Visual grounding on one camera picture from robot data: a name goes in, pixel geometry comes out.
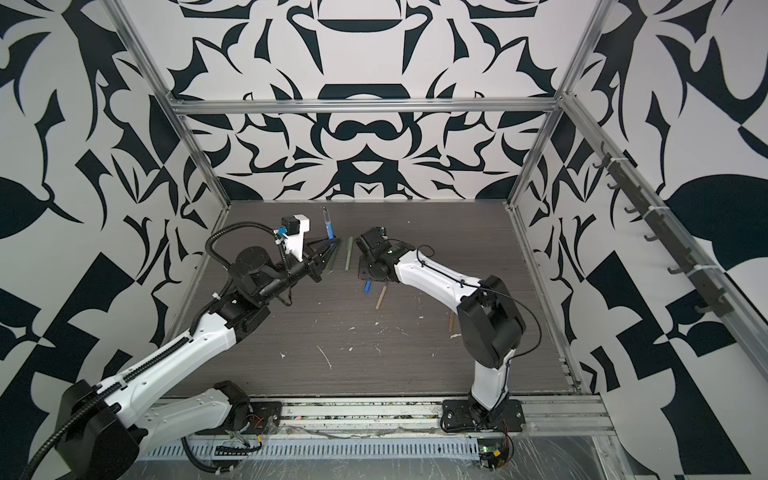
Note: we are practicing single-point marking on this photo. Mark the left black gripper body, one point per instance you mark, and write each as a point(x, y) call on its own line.
point(282, 275)

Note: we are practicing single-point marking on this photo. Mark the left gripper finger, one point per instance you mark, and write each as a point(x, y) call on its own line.
point(318, 266)
point(322, 250)

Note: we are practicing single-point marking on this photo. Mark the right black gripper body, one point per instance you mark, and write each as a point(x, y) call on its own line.
point(368, 268)

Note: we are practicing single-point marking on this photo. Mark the green pen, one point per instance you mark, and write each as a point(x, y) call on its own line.
point(331, 261)
point(348, 252)

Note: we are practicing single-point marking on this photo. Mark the blue pen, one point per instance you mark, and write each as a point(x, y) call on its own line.
point(328, 222)

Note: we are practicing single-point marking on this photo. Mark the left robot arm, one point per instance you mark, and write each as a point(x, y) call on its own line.
point(102, 430)

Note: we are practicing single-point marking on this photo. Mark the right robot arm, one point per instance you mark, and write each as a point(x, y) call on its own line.
point(490, 322)

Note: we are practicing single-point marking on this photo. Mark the green lit circuit board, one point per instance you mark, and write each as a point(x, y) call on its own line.
point(494, 453)

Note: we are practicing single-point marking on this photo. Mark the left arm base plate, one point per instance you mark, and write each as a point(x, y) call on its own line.
point(262, 417)

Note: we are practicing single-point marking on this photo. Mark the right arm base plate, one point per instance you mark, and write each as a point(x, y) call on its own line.
point(467, 415)

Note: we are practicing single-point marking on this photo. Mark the white cable duct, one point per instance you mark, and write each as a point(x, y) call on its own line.
point(460, 448)

